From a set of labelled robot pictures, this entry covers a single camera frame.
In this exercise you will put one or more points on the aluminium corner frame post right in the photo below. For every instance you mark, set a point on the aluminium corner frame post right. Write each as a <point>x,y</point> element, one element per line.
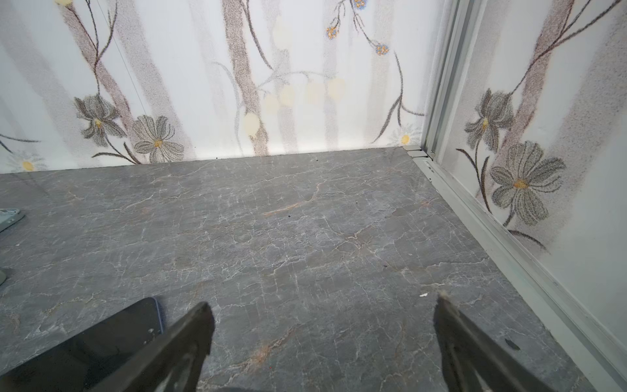
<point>454,41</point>

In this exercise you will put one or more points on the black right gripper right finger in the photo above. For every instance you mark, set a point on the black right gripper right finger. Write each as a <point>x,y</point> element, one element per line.
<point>471,359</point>

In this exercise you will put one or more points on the light blue case near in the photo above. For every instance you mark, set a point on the light blue case near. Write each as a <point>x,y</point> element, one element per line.
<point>9,217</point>

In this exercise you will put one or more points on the blue-edged black phone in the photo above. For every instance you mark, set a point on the blue-edged black phone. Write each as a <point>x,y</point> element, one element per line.
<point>83,361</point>

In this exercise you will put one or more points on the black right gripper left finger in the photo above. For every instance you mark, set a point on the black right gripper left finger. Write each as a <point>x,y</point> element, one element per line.
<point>173,361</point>

